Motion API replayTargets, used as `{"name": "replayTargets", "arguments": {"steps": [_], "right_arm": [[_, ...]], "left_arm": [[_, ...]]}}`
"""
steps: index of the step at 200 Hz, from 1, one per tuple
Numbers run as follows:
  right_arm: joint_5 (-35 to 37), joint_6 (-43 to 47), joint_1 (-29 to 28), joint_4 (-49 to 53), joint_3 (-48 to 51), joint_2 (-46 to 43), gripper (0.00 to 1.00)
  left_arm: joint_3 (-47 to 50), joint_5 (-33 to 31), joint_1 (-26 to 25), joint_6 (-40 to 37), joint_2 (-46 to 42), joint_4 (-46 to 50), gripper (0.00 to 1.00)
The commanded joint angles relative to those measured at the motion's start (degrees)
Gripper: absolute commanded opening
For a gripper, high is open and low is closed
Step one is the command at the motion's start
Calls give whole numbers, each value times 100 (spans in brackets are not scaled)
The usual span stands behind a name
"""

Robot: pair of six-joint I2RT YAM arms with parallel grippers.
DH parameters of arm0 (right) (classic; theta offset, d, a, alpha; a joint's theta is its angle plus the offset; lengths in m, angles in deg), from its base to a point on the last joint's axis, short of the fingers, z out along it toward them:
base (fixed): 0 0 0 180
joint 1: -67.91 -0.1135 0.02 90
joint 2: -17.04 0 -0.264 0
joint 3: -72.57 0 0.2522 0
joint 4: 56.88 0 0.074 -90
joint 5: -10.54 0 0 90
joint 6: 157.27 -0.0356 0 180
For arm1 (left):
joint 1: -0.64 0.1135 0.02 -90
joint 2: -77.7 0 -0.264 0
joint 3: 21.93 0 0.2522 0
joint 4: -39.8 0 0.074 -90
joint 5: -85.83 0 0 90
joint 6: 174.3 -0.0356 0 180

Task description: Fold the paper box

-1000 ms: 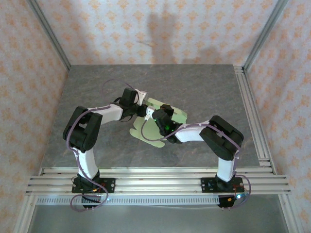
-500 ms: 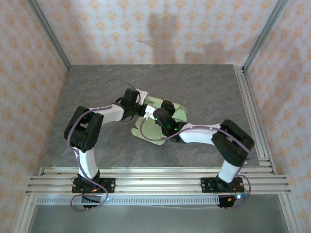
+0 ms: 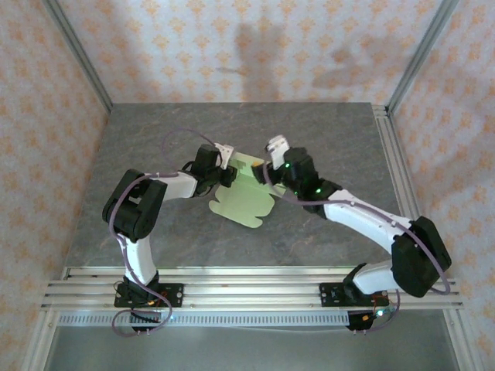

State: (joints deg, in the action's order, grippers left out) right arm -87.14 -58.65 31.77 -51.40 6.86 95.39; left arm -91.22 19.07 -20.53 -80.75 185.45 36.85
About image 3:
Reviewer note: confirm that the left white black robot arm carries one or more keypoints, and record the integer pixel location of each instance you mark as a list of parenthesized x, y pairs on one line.
[(141, 255)]

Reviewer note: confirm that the light green paper box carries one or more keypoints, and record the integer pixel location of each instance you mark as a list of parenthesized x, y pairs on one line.
[(243, 205)]

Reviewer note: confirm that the wide aluminium cross beam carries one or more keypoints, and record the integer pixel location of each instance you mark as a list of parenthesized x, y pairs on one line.
[(251, 295)]

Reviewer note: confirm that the aluminium right frame post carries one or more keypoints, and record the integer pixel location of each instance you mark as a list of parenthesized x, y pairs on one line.
[(419, 58)]

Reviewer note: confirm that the grey metal bottom plate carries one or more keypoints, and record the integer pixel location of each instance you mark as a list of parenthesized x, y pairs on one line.
[(247, 349)]

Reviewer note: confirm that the aluminium side rail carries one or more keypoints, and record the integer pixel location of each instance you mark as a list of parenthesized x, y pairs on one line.
[(402, 170)]

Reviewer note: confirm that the orange patterned white curtain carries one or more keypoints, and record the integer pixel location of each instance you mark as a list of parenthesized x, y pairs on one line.
[(247, 38)]

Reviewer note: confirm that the aluminium left frame post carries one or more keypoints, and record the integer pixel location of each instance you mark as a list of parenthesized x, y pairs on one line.
[(83, 62)]

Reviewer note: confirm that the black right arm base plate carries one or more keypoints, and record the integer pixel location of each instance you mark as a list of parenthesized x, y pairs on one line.
[(328, 294)]

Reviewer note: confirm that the narrow aluminium table edge rail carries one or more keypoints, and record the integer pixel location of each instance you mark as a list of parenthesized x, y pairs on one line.
[(251, 271)]

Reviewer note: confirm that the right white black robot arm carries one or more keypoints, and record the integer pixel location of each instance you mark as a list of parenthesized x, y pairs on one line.
[(359, 220)]

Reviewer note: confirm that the aluminium frame post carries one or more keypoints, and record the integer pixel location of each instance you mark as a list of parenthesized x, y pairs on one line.
[(419, 58), (83, 62)]

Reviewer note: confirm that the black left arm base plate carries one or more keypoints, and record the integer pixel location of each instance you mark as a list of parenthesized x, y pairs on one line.
[(174, 295)]

